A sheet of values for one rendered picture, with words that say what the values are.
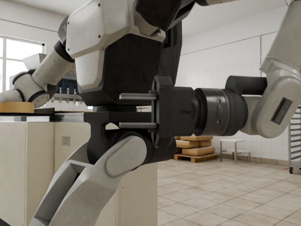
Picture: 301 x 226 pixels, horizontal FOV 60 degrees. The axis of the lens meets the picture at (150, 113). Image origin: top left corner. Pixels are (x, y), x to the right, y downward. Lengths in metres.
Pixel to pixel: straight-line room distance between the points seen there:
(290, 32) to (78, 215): 0.59
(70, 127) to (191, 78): 5.19
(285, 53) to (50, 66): 0.77
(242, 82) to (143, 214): 1.29
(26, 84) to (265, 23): 5.31
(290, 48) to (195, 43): 6.33
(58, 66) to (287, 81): 0.76
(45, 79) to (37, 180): 1.08
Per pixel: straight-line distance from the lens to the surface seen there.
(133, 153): 0.70
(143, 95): 0.44
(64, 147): 1.88
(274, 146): 5.59
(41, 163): 1.98
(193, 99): 0.45
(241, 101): 0.48
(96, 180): 0.66
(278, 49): 0.52
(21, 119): 2.01
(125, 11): 0.68
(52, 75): 1.02
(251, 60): 5.89
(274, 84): 0.48
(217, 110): 0.45
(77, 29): 0.78
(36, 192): 2.01
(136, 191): 1.58
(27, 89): 1.04
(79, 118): 1.75
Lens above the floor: 0.85
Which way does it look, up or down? 1 degrees up
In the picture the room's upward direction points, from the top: straight up
